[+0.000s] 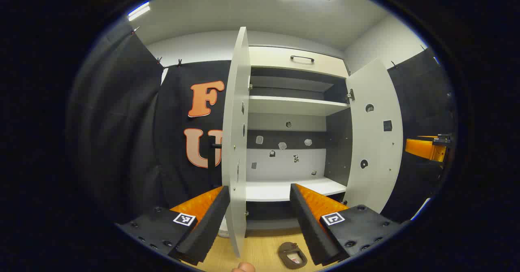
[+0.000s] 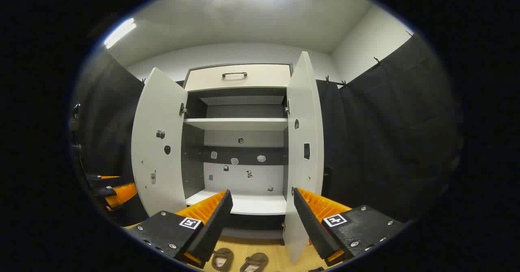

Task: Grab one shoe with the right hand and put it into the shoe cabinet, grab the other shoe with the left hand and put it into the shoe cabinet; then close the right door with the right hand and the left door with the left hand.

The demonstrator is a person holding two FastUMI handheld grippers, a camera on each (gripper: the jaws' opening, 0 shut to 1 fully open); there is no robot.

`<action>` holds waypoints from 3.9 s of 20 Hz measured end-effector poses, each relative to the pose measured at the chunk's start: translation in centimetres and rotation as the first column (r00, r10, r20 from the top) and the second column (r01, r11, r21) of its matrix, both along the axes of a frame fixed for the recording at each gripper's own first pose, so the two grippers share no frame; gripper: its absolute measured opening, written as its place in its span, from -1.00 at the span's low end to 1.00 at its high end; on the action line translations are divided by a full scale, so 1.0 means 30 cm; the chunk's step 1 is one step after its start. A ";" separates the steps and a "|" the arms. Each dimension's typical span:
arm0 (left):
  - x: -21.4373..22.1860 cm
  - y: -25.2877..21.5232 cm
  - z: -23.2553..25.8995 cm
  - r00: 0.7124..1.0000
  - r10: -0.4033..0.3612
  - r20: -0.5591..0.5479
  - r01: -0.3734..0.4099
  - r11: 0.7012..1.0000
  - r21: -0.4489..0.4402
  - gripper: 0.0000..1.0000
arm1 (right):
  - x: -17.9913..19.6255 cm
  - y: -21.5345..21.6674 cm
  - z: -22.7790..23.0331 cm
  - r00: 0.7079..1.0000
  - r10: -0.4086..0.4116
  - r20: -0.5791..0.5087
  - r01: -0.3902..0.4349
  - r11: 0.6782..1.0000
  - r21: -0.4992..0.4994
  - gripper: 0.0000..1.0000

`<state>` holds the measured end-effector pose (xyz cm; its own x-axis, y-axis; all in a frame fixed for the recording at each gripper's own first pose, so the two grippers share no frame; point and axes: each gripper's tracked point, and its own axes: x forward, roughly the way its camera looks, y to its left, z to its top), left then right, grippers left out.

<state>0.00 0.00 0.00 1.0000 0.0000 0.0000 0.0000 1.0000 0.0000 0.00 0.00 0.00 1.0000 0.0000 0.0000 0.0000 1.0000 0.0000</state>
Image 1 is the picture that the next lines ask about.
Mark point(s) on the black backdrop cloth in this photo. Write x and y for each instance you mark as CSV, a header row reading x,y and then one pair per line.
x,y
122,121

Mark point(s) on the cream cabinet drawer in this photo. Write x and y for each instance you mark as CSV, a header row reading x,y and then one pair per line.
x,y
276,59

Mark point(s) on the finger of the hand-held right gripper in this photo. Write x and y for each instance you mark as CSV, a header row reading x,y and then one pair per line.
x,y
424,148

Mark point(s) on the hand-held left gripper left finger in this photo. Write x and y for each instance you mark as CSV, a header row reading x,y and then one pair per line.
x,y
211,223

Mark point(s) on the brown fuzzy shoe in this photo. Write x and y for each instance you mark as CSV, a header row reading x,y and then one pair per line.
x,y
292,255

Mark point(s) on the narrow ceiling light strip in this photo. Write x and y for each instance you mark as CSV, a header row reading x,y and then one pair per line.
x,y
139,11

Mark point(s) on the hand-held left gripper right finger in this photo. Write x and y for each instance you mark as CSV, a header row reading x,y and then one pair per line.
x,y
308,227

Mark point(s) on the white shoe cabinet door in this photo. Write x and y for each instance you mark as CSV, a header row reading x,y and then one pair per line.
x,y
235,101
373,142

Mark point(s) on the white shoe cabinet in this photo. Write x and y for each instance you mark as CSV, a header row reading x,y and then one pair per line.
x,y
284,105

